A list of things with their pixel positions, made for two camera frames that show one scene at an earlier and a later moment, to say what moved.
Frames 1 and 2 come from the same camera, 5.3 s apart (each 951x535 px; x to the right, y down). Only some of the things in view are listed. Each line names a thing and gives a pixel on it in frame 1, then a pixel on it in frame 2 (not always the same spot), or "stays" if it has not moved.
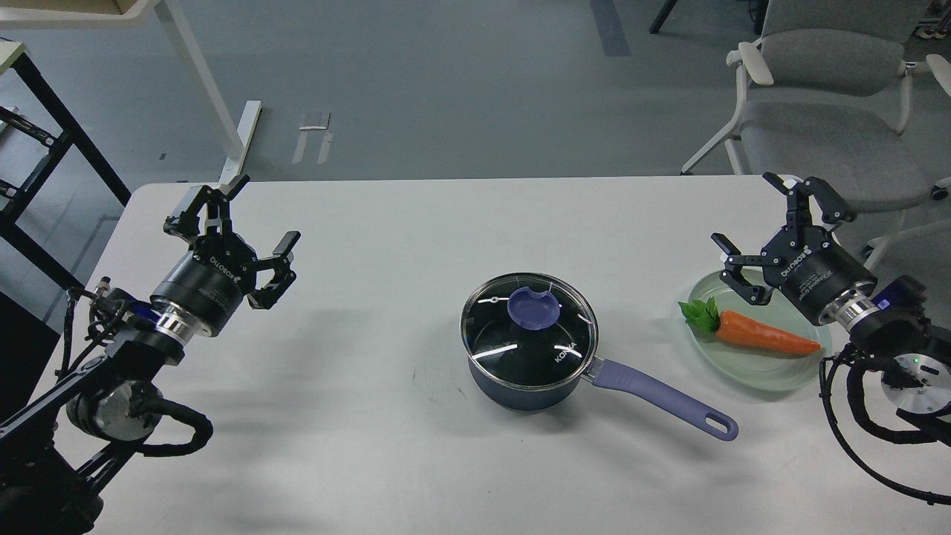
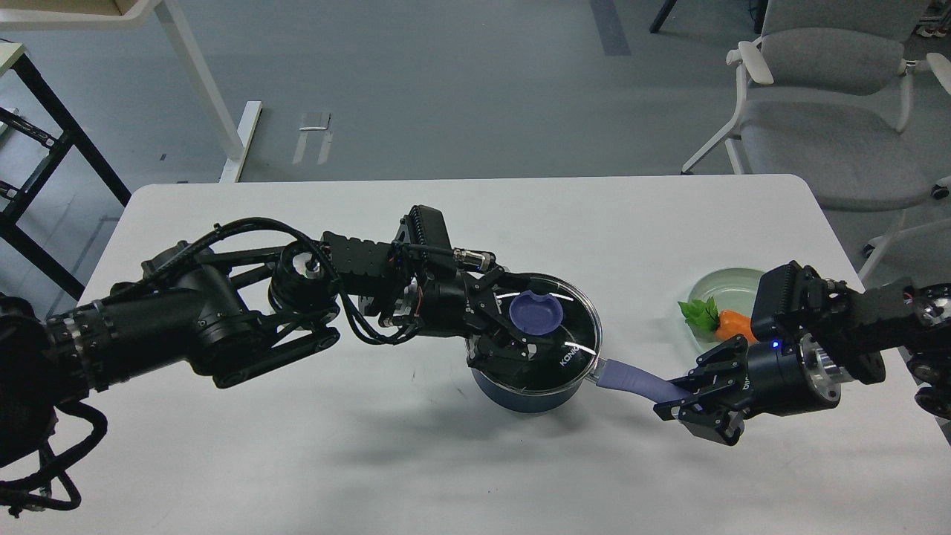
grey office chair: [828, 92] stays
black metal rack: [25, 196] stays
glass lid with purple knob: [529, 331] stays
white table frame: [21, 14] stays
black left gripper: [210, 282] to [458, 302]
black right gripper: [805, 263] to [791, 377]
